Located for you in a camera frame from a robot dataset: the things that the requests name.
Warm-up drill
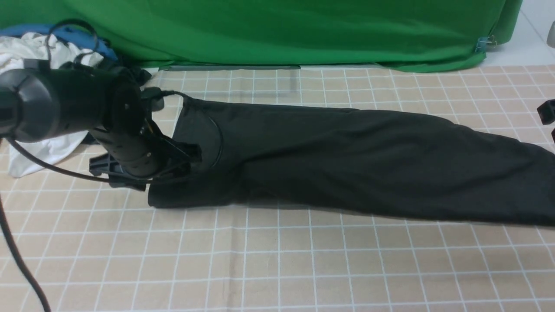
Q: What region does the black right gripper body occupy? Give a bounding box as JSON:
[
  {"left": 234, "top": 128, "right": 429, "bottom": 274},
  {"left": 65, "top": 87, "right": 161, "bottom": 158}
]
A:
[{"left": 537, "top": 99, "right": 555, "bottom": 126}]

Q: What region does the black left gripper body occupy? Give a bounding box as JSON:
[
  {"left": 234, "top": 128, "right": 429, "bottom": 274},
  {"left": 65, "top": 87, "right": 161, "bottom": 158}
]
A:
[{"left": 89, "top": 87, "right": 170, "bottom": 190}]

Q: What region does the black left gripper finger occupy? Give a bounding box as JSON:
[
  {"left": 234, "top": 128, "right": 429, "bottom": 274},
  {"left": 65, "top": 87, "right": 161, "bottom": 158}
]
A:
[{"left": 163, "top": 136, "right": 202, "bottom": 178}]

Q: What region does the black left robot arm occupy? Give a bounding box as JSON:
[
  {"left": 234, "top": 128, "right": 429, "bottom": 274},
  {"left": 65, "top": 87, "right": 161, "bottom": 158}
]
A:
[{"left": 1, "top": 66, "right": 202, "bottom": 191}]

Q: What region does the dark crumpled garment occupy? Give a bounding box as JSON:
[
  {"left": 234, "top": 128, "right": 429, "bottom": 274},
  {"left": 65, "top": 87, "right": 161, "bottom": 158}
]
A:
[{"left": 96, "top": 60, "right": 152, "bottom": 87}]

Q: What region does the metal binder clip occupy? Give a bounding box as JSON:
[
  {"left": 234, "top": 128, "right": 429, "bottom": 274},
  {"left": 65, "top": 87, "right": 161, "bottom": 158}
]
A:
[{"left": 474, "top": 35, "right": 498, "bottom": 54}]

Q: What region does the beige checkered tablecloth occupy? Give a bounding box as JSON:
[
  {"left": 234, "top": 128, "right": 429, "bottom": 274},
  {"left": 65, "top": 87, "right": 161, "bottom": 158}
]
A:
[{"left": 1, "top": 65, "right": 554, "bottom": 312}]

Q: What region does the blue crumpled garment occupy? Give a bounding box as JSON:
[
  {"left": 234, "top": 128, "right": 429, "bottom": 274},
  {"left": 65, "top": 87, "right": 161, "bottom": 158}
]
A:
[{"left": 0, "top": 24, "right": 118, "bottom": 61}]

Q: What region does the green backdrop cloth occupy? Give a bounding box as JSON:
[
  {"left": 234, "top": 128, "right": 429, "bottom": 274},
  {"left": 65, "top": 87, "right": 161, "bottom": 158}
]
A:
[{"left": 1, "top": 0, "right": 522, "bottom": 73}]

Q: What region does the white crumpled garment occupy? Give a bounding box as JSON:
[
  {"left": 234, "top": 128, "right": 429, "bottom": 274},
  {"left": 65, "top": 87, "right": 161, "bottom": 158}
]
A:
[{"left": 0, "top": 32, "right": 104, "bottom": 178}]

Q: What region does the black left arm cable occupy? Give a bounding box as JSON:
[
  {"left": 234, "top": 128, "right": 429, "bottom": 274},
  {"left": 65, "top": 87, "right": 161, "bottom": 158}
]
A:
[{"left": 0, "top": 19, "right": 224, "bottom": 312}]

